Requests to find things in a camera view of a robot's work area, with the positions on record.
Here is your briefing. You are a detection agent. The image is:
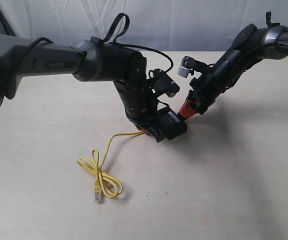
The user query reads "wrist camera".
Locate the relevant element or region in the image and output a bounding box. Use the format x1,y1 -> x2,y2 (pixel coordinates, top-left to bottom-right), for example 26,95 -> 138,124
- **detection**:
148,68 -> 180,98
177,56 -> 209,78

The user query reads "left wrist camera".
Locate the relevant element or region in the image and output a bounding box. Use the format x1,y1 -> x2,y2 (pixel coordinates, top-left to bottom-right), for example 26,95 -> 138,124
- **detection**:
148,68 -> 180,98

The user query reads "small black box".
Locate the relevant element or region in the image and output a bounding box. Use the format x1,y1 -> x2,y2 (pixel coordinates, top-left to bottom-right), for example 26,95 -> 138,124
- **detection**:
157,106 -> 188,141

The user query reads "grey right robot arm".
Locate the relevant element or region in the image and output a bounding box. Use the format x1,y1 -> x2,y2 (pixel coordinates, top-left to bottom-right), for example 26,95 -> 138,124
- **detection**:
177,23 -> 288,120

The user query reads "yellow ethernet cable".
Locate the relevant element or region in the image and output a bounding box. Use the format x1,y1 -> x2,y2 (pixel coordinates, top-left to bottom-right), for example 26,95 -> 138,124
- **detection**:
76,131 -> 145,203

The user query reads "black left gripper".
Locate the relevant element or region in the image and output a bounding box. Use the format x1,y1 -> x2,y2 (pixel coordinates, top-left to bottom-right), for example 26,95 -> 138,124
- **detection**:
101,43 -> 169,143

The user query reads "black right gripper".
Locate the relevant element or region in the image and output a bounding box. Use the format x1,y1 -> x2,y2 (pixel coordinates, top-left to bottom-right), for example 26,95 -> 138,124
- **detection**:
177,24 -> 267,121

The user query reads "white backdrop curtain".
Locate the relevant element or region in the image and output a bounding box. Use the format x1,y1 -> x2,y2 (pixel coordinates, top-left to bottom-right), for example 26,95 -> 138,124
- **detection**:
0,0 -> 288,51

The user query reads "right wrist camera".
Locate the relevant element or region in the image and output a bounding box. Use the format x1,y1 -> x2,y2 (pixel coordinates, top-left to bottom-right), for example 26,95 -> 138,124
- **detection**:
177,56 -> 209,78

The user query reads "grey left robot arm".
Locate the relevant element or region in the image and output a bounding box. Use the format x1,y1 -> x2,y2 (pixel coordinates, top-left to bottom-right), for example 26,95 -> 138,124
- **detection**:
0,34 -> 167,142

